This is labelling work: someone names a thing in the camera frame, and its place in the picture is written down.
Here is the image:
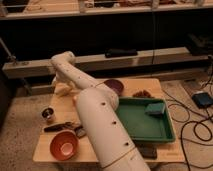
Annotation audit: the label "blue black floor box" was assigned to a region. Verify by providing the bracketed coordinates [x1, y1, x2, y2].
[192, 92, 213, 108]

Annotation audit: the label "small metal cup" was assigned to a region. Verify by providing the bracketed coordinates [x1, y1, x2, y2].
[42, 107, 54, 123]

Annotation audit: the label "green plastic tray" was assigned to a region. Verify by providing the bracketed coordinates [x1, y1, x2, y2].
[116, 98, 175, 143]

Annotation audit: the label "purple bowl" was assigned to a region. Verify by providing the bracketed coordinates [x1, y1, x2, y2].
[104, 79, 124, 96]

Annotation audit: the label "orange plastic bowl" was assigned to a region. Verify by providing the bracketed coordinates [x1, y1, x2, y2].
[50, 131, 78, 161]

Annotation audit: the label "long metal beam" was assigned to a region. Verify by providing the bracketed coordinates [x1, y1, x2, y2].
[2, 47, 208, 79]

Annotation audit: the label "dark rectangular sponge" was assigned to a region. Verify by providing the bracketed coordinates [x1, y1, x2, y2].
[138, 145, 157, 159]

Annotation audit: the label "black device on beam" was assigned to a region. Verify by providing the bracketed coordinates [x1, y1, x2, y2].
[105, 49, 137, 58]

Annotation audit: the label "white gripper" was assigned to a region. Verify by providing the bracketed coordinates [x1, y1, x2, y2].
[52, 75, 75, 97]

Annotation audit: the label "green sponge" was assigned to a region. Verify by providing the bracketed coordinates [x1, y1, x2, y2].
[145, 102, 165, 115]

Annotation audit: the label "red brown food pile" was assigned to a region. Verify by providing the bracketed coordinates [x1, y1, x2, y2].
[133, 90, 152, 98]

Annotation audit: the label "black cables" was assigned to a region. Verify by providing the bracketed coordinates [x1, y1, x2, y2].
[163, 63, 213, 171]

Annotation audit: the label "dark brown utensil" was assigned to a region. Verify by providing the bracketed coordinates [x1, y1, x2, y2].
[44, 122, 81, 132]

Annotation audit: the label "small dark box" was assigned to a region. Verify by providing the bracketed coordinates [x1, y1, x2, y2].
[74, 125, 86, 138]

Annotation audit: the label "wooden table board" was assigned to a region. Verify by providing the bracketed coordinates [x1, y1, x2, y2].
[33, 78, 184, 165]

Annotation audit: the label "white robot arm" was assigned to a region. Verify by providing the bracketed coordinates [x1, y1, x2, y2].
[51, 51, 151, 171]

